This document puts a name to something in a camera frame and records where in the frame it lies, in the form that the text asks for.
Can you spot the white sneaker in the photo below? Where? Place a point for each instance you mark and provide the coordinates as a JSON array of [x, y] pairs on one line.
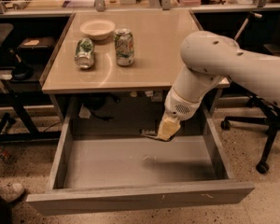
[[11, 192]]

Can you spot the lying green soda can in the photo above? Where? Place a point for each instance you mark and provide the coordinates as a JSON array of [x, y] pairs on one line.
[[84, 56]]

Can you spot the beige cabinet desk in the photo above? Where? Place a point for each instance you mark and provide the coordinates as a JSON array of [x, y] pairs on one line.
[[157, 36]]

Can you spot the upright green soda can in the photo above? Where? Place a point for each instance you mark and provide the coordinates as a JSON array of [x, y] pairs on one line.
[[123, 39]]

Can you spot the black office chair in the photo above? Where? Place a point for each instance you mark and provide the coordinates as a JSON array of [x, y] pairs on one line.
[[271, 119]]

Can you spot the white paper bowl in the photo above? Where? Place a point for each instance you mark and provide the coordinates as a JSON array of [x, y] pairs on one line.
[[97, 29]]

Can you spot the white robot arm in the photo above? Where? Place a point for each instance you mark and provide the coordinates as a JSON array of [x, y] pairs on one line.
[[207, 59]]

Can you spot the dark chocolate rxbar wrapper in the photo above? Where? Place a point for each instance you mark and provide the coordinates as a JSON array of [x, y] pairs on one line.
[[153, 135]]

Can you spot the black box with label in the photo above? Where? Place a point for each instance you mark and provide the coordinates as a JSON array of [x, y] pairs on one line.
[[39, 47]]

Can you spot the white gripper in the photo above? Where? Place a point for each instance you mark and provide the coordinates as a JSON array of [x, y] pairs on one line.
[[178, 105]]

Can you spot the open grey top drawer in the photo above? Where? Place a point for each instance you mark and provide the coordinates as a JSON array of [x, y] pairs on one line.
[[106, 166]]

